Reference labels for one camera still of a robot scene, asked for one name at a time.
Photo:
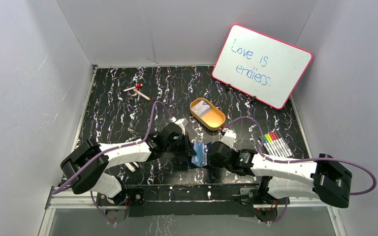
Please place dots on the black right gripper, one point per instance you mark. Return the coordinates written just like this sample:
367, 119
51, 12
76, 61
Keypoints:
213, 162

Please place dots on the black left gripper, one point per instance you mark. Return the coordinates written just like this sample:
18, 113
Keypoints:
189, 148

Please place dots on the blue leather card holder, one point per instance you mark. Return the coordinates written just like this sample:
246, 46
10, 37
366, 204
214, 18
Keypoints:
200, 159

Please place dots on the silver credit card stack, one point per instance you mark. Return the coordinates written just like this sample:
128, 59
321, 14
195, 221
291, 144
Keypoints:
201, 108

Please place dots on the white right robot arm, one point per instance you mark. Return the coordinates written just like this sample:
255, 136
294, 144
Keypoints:
323, 179

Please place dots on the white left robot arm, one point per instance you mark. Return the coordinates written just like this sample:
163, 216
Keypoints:
85, 168

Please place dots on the yellow oval tray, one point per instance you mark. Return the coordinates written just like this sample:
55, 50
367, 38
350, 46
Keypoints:
213, 120

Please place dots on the orange capped marker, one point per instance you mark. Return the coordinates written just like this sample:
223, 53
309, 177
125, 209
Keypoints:
141, 94

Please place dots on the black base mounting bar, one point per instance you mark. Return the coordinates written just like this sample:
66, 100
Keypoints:
244, 200

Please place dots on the coloured marker pen set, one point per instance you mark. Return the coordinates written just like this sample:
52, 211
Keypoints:
276, 145

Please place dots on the red capped marker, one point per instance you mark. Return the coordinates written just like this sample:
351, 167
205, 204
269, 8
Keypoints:
134, 87

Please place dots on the pink framed whiteboard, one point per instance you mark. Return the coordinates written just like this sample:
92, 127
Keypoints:
261, 66

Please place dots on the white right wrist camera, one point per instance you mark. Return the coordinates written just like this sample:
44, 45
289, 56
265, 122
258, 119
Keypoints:
229, 137

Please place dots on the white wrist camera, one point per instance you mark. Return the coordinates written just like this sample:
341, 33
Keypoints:
229, 137
180, 122

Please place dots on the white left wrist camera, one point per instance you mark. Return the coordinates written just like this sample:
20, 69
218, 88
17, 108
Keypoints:
180, 122

